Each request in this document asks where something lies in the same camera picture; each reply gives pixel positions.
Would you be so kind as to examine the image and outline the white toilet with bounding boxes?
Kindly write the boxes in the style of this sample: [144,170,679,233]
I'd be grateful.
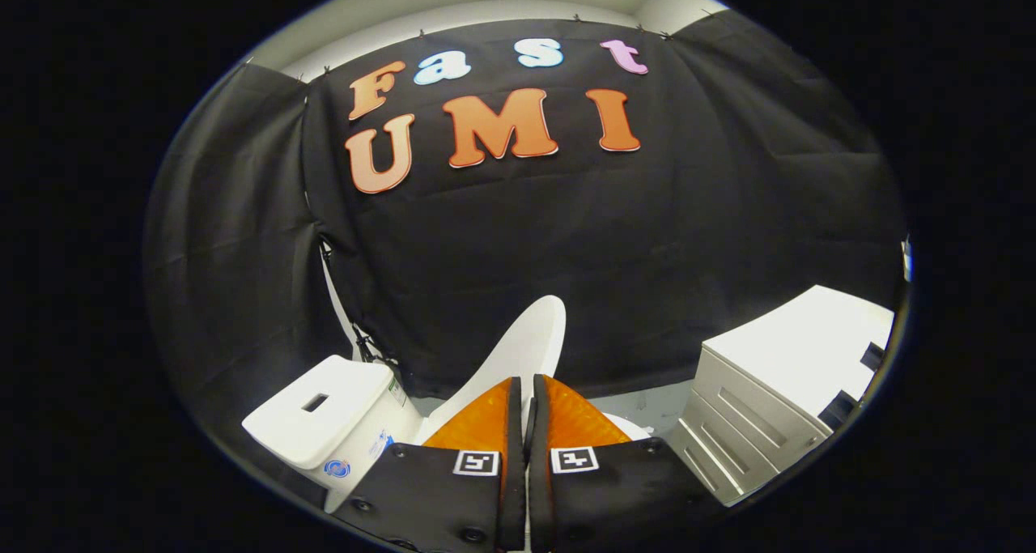
[241,355,653,515]

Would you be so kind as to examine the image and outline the white toilet lid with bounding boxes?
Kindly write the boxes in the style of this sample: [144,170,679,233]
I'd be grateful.
[414,295,567,446]

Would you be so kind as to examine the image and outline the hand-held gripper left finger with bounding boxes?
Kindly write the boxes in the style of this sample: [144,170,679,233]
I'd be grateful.
[332,376,529,553]

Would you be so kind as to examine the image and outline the white drawer cabinet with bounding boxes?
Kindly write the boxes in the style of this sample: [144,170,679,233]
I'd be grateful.
[665,285,895,507]

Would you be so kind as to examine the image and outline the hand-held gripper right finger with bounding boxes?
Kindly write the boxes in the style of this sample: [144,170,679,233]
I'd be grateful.
[526,373,729,553]

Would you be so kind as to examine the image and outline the black backdrop cloth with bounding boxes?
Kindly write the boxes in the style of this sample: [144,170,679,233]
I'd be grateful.
[144,9,907,489]

